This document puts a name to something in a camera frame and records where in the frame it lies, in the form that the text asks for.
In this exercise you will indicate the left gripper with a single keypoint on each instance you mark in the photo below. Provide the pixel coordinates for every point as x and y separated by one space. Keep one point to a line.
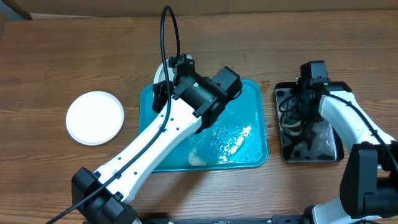
160 91

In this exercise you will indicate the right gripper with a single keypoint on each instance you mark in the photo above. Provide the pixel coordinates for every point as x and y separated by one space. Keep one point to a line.
316 118

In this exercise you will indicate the yellow green sponge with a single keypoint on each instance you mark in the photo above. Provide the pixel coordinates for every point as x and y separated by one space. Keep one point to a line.
290 123

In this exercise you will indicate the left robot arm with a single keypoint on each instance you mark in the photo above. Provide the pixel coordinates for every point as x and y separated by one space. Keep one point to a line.
186 103

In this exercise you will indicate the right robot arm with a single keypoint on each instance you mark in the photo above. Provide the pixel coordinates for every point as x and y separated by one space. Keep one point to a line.
368 189

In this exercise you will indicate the black rectangular water tray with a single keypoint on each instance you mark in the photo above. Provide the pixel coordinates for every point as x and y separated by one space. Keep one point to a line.
310 142

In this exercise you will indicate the teal plastic tray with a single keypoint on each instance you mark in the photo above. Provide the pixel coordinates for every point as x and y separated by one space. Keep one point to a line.
236 140

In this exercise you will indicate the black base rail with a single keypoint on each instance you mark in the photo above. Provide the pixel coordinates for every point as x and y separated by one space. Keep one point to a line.
162 218

